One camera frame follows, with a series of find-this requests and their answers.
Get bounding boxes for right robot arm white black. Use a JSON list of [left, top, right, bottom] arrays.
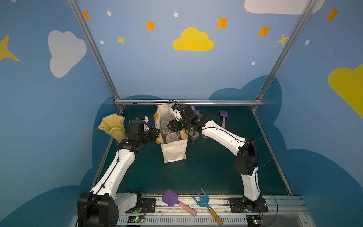
[[169, 110, 262, 211]]

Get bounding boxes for seed jar in bag front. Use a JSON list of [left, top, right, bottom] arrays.
[[165, 133, 179, 143]]

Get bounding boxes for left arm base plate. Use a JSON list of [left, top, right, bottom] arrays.
[[126, 198, 156, 214]]

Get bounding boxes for right circuit board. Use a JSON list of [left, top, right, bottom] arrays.
[[246, 216, 264, 227]]

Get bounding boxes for seed jar brown seeds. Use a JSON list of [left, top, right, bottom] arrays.
[[189, 131, 199, 141]]

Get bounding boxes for seed jar pink seeds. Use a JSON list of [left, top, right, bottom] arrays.
[[160, 119, 170, 134]]

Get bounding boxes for teal garden fork wooden handle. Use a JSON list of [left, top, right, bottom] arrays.
[[192, 188, 224, 226]]

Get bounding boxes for white canvas bag yellow handles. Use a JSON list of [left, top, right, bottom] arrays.
[[154, 104, 188, 163]]

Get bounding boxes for circuit board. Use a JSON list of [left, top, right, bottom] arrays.
[[246, 216, 264, 227], [127, 216, 145, 224]]

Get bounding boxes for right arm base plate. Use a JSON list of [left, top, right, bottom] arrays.
[[227, 196, 269, 213]]

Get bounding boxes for large purple shovel pink handle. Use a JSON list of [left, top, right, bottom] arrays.
[[162, 190, 197, 217]]

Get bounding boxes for seed jar in bag back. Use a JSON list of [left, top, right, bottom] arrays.
[[166, 113, 176, 121]]

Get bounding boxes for yellow ruffled vase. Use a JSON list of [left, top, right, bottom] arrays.
[[98, 114, 126, 142]]

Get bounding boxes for aluminium back rail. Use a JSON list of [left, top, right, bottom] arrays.
[[114, 99, 263, 106]]

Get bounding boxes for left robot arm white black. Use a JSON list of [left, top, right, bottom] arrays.
[[77, 127, 160, 227]]

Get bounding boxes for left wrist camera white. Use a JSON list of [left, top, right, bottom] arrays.
[[139, 115, 149, 131]]

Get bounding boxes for left circuit board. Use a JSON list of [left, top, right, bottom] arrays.
[[127, 216, 145, 224]]

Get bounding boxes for seed jar in bag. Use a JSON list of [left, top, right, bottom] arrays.
[[166, 113, 176, 121], [165, 133, 179, 143]]

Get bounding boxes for small purple shovel pink handle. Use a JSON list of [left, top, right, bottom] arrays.
[[219, 111, 228, 129]]

